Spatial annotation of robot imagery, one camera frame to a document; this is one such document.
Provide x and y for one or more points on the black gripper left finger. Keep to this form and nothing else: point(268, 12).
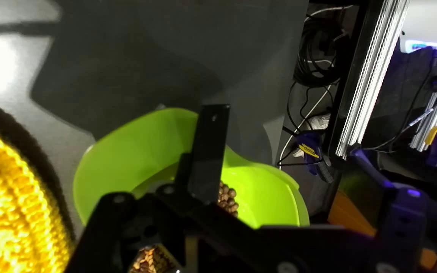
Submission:
point(207, 151)

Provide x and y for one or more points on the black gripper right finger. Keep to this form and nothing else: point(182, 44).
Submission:
point(353, 214)

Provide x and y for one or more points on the lime green mixing bowl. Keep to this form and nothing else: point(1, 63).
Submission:
point(148, 151)

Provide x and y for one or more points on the yellow knitted cloth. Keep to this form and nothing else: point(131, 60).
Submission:
point(12, 202)

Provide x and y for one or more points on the silver aluminium frame post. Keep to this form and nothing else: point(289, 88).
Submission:
point(371, 76)

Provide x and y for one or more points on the thin silver aluminium post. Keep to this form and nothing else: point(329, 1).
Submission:
point(436, 100)

